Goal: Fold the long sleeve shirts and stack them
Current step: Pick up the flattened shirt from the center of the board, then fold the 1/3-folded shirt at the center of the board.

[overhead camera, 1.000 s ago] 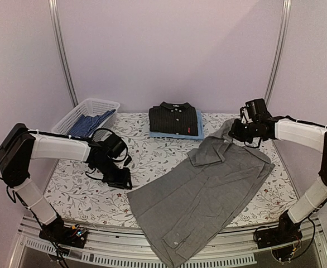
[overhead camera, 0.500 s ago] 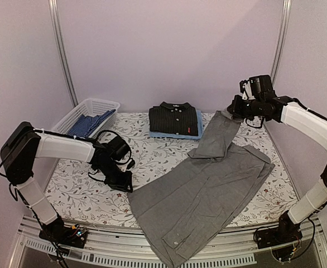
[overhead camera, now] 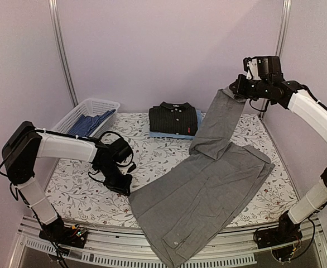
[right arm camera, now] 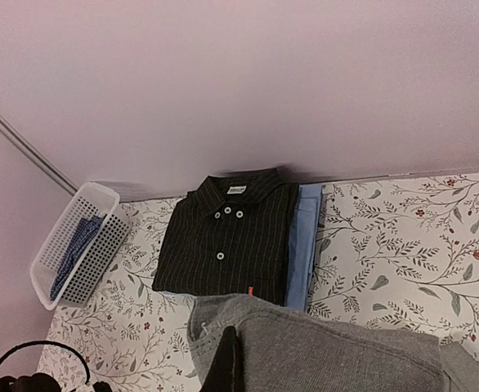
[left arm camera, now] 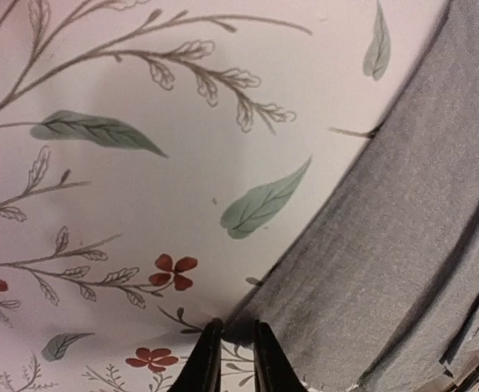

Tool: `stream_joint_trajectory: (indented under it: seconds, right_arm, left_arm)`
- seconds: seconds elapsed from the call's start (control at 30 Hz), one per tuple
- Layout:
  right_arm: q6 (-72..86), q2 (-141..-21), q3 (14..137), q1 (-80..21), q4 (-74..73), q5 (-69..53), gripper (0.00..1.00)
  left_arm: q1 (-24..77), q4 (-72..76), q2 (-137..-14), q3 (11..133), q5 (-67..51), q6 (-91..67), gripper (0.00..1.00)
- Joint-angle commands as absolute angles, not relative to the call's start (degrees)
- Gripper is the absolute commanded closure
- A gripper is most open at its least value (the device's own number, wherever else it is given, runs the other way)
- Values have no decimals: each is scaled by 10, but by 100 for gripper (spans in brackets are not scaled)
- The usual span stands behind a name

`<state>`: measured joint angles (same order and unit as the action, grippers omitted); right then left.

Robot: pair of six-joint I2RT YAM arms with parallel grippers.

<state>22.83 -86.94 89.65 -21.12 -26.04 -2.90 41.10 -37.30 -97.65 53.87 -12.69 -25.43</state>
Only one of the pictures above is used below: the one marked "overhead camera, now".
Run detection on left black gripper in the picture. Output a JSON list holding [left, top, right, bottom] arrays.
[[98, 162, 133, 197]]

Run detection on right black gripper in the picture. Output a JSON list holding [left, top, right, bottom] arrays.
[[229, 74, 271, 101]]

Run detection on grey long sleeve shirt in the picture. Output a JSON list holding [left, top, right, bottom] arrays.
[[129, 89, 275, 267]]

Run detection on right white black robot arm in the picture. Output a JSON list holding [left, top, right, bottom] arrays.
[[229, 56, 327, 243]]

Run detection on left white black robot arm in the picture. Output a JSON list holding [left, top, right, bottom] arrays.
[[0, 121, 136, 242]]

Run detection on floral patterned tablecloth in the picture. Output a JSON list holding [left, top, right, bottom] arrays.
[[45, 113, 298, 228]]

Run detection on folded light blue shirt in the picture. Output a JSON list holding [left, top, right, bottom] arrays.
[[149, 110, 203, 140]]

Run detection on blue checked shirt in basket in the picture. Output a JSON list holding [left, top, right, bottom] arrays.
[[67, 109, 116, 137]]

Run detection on folded black striped shirt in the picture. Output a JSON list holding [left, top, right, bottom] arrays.
[[148, 102, 198, 136]]

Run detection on white plastic laundry basket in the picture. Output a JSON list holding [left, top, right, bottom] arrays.
[[52, 98, 121, 138]]

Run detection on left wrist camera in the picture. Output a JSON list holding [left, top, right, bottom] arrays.
[[118, 155, 137, 174]]

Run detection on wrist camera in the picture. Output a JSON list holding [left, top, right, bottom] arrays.
[[243, 57, 261, 80], [118, 155, 137, 174]]

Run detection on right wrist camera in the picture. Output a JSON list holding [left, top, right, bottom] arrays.
[[243, 57, 261, 80]]

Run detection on aluminium front rail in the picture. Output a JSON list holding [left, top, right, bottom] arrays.
[[8, 216, 327, 267]]

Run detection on right aluminium frame post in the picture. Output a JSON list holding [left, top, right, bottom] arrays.
[[258, 0, 292, 119]]

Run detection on aluminium frame post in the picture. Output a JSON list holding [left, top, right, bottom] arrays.
[[258, 0, 292, 119], [48, 0, 79, 107]]

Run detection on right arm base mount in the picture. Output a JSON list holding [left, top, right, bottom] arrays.
[[253, 211, 302, 249]]

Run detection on left aluminium frame post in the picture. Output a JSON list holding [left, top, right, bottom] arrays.
[[48, 0, 79, 107]]

